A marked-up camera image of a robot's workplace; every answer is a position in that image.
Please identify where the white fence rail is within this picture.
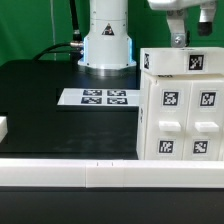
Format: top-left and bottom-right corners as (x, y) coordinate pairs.
(0, 116), (8, 143)
(0, 158), (224, 188)

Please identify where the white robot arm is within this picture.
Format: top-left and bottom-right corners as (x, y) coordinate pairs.
(78, 0), (218, 76)

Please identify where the white cabinet top block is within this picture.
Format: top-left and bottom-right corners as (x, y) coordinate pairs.
(140, 47), (224, 76)

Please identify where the white cabinet door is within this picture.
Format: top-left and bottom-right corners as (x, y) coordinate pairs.
(183, 79), (224, 161)
(145, 80), (191, 160)

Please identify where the white front fence rail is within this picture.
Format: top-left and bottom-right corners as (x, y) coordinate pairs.
(0, 158), (224, 188)

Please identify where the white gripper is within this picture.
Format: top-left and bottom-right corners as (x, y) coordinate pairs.
(147, 0), (216, 48)

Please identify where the white base tag plate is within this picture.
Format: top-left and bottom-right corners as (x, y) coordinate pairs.
(58, 88), (140, 107)

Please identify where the black thick cable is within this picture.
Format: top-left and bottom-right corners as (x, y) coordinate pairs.
(32, 0), (84, 62)

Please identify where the white left fence rail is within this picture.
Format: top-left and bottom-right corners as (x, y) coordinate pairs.
(0, 116), (8, 143)

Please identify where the white cabinet body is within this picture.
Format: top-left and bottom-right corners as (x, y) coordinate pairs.
(136, 73), (224, 160)

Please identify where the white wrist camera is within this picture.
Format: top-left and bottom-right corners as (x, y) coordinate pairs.
(198, 4), (216, 36)

